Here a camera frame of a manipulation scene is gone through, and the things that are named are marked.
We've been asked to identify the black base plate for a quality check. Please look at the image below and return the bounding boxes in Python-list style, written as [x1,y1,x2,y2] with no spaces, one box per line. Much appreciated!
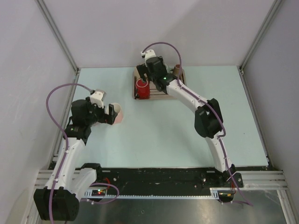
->
[95,168,244,196]

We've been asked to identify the red ceramic mug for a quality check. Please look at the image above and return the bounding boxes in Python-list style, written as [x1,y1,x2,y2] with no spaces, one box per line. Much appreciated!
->
[135,78,150,99]

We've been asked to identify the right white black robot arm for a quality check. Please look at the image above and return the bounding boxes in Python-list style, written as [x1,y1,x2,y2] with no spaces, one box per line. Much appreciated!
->
[137,55,240,188]

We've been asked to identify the pink ceramic mug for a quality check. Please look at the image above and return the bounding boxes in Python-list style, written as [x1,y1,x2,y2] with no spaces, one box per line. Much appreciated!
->
[105,103,123,125]

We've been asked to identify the left aluminium frame post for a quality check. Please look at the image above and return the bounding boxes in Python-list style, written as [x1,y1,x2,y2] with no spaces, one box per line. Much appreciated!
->
[35,0,79,73]

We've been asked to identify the right aluminium frame post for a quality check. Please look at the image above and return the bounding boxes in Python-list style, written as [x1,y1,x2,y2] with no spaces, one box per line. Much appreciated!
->
[240,0,285,70]

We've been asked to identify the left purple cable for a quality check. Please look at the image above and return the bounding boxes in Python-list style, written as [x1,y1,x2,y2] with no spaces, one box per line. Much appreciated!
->
[45,83,120,224]

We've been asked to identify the grey slotted cable duct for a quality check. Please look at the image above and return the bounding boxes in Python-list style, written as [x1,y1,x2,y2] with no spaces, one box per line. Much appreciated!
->
[83,189,219,200]

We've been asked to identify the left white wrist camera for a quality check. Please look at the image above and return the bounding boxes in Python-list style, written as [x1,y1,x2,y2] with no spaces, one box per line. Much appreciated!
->
[90,89,106,108]

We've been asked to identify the purple cable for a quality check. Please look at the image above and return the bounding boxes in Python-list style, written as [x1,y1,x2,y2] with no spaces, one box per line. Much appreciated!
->
[45,83,120,224]
[142,42,254,207]

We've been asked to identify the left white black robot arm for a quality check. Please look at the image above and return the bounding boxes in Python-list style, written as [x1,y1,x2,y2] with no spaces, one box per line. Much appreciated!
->
[34,97,119,222]

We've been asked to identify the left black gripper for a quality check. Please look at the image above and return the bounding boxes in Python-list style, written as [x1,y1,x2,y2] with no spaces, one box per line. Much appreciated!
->
[85,97,117,126]

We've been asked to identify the aluminium frame post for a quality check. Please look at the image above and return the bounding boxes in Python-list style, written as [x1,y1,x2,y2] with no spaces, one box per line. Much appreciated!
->
[240,0,285,70]
[35,0,79,73]

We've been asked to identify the metal serving tray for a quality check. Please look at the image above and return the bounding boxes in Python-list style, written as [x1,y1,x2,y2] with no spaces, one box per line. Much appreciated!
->
[133,68,175,100]

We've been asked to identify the brown ceramic cup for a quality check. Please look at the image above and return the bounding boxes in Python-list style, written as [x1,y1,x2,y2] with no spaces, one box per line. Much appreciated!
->
[172,64,180,77]

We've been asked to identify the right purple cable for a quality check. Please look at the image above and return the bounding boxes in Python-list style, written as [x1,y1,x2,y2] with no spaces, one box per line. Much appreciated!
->
[142,42,254,207]

